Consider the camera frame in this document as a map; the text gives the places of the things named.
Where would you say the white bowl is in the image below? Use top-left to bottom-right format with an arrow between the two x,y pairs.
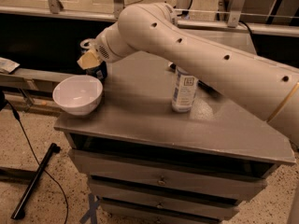
52,75 -> 103,116

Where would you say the blue pepsi can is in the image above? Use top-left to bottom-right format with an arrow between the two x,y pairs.
79,37 -> 108,82

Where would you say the black bar on floor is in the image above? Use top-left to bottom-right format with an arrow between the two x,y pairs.
11,143 -> 61,220

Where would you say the black cable on floor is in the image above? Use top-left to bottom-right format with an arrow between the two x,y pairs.
6,100 -> 69,224

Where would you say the white packet on ledge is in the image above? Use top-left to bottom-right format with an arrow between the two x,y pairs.
0,58 -> 20,74

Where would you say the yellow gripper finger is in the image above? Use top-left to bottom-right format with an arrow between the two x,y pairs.
77,49 -> 102,70

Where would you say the clear plastic water bottle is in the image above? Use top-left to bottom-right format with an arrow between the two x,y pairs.
172,66 -> 198,113

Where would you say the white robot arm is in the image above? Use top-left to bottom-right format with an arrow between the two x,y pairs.
78,3 -> 299,144

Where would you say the metal railing frame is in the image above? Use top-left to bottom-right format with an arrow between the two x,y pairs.
0,0 -> 299,27

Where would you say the grey drawer cabinet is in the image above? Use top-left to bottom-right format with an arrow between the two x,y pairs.
55,42 -> 298,224

